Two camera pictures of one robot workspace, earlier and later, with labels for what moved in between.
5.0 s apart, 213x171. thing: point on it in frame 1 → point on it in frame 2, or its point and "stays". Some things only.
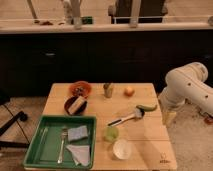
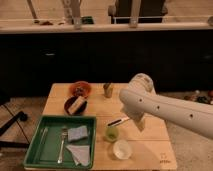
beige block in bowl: [76, 105] stays
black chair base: [22, 117] stays
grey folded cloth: [80, 154] stays
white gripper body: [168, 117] → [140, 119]
